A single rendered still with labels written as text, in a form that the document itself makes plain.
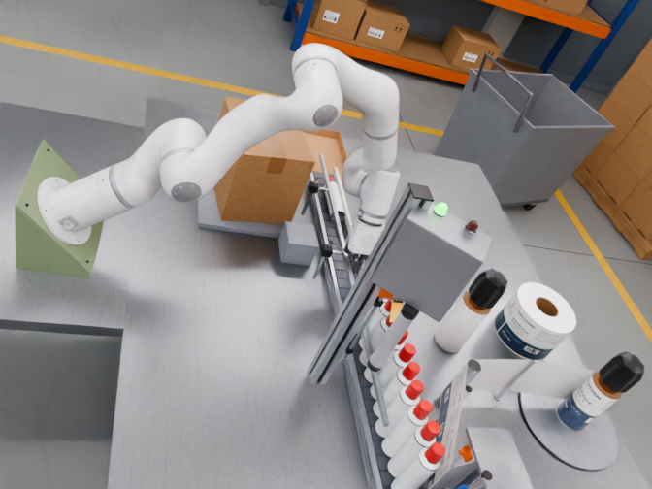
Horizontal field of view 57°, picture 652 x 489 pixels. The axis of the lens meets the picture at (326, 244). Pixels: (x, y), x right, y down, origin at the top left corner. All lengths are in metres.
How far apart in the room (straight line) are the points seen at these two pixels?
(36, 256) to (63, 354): 0.94
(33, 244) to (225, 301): 0.52
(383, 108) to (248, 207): 0.65
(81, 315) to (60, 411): 0.86
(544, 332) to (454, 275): 0.76
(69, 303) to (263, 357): 0.52
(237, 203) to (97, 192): 0.48
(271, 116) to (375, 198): 0.46
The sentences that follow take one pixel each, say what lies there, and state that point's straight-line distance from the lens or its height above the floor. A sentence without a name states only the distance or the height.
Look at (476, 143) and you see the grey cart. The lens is 3.96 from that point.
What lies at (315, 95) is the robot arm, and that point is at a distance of 1.33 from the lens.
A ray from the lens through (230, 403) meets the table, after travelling 1.54.
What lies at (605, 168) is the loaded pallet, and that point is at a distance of 5.20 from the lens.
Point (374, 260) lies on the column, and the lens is 1.30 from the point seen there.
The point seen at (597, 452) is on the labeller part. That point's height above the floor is 0.89.
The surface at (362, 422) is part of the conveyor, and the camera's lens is 1.58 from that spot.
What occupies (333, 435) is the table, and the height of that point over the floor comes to 0.83.
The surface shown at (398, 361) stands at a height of 1.04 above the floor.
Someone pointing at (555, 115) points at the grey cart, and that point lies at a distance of 4.54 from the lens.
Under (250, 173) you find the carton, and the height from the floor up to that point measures 1.05.
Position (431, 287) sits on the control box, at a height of 1.36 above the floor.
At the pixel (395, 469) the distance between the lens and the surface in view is 1.51.
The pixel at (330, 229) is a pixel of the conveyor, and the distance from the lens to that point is 2.00.
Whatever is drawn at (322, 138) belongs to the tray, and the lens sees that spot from 2.53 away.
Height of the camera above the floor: 2.12
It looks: 40 degrees down
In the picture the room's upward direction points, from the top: 25 degrees clockwise
